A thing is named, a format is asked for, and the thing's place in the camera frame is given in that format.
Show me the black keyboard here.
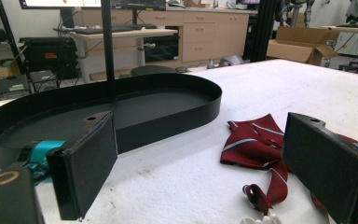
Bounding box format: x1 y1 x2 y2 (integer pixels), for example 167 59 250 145
73 25 134 35

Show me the white plastic object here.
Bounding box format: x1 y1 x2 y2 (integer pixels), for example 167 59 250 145
240 213 283 224

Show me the black oval tray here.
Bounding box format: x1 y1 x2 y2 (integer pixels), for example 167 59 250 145
0 73 223 171

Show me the red striped necktie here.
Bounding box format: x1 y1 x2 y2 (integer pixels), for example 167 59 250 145
219 113 358 224

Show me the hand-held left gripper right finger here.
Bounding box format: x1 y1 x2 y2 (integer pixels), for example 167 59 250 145
282 112 358 224

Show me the white desk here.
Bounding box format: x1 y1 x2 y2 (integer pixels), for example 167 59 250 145
53 27 179 84

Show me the grey electronics box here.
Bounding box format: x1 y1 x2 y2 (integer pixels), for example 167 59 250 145
0 74 31 101

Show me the open cardboard box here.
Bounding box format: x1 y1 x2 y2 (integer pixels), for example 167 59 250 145
266 26 339 66

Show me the black metal pole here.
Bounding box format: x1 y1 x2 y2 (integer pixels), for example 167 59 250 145
100 0 117 101

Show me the black slanted stand leg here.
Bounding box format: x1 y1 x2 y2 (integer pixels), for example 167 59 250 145
0 0 32 93

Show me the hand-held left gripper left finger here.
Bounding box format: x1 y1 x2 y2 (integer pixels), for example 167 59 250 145
46 110 118 221

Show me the black aluminium frame post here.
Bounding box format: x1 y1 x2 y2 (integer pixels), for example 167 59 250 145
243 0 282 63

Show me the wooden cabinet with drawers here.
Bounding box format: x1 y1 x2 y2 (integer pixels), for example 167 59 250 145
80 7 251 63

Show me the computer monitor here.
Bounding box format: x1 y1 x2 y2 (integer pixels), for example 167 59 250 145
19 0 167 11

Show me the black equipment case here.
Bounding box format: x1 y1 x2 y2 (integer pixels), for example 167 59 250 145
19 36 78 80

